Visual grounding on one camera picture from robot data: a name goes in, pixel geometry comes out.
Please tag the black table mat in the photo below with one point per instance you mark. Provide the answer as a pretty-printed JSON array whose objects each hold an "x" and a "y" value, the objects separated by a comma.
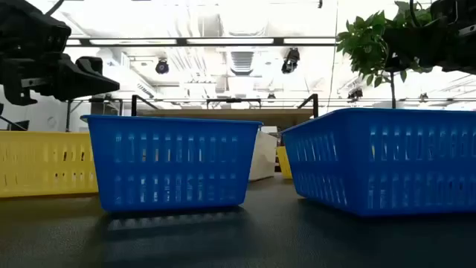
[{"x": 260, "y": 242}]

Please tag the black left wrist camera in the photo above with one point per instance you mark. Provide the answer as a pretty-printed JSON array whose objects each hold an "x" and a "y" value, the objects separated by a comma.
[{"x": 33, "y": 26}]

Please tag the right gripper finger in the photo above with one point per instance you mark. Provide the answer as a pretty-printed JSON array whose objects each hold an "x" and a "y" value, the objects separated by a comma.
[{"x": 416, "y": 44}]

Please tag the black frame background desk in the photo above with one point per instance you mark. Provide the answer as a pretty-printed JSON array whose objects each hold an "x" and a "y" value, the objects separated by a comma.
[{"x": 106, "y": 108}]

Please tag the wooden shelf with black frame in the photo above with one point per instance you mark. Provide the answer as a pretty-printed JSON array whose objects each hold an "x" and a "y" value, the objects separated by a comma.
[{"x": 223, "y": 112}]

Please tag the ceiling air vent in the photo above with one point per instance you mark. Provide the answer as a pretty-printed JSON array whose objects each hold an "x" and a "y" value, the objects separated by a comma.
[{"x": 241, "y": 61}]

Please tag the black computer monitor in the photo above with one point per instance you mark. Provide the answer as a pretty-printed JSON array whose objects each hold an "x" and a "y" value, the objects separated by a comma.
[{"x": 20, "y": 126}]

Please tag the blue slotted plastic basket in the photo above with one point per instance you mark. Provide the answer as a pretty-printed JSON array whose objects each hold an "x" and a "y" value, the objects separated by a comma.
[
  {"x": 167, "y": 164},
  {"x": 390, "y": 164}
]

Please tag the green potted plant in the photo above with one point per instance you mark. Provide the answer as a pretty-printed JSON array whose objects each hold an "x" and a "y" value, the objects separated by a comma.
[{"x": 362, "y": 44}]

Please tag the yellow slotted plastic basket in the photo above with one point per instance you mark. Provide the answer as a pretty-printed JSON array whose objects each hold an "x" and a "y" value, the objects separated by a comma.
[
  {"x": 283, "y": 162},
  {"x": 37, "y": 164}
]

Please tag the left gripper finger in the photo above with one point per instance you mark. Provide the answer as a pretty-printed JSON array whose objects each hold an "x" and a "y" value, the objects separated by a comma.
[
  {"x": 93, "y": 65},
  {"x": 82, "y": 85}
]

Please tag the black ceiling spotlight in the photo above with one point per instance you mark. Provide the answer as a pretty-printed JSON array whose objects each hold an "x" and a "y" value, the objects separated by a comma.
[
  {"x": 162, "y": 67},
  {"x": 355, "y": 94},
  {"x": 290, "y": 63}
]

